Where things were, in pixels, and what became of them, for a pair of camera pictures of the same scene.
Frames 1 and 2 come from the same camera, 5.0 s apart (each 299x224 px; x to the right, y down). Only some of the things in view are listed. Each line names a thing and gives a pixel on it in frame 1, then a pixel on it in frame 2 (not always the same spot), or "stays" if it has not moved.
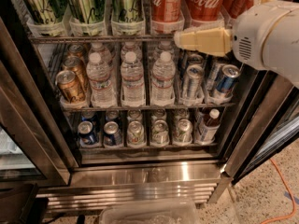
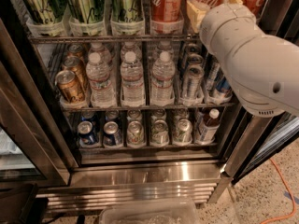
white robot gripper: [251, 32] -> [224, 10]
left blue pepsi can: [87, 133] stays
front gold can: [68, 84] stays
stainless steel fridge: [98, 104] stays
